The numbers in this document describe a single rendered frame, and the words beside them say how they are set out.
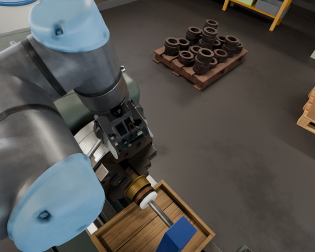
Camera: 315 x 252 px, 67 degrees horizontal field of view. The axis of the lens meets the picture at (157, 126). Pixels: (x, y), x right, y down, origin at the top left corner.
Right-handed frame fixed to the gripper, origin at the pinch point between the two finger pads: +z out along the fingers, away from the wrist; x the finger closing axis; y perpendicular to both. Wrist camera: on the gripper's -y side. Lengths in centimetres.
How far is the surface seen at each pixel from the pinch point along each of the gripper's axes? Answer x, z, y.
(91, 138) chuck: -9.0, 13.9, -13.6
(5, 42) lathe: -20, 11, -71
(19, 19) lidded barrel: -26, 101, -240
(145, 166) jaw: 0.8, 28.5, -2.0
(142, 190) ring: -4.1, 25.8, 5.5
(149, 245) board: -13, 46, 18
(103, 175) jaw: -11.5, 17.0, -2.4
